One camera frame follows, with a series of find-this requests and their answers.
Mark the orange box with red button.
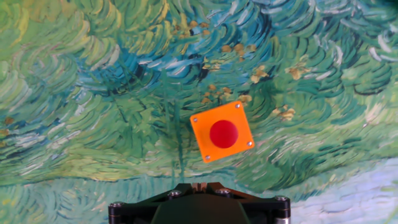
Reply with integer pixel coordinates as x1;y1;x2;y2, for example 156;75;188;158
189;100;256;164

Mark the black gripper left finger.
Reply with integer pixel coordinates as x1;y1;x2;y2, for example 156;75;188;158
108;182;200;224

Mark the painted landscape cloth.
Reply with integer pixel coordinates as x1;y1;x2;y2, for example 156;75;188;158
0;0;398;224

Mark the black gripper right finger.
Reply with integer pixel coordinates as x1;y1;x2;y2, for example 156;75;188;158
198;182;292;224

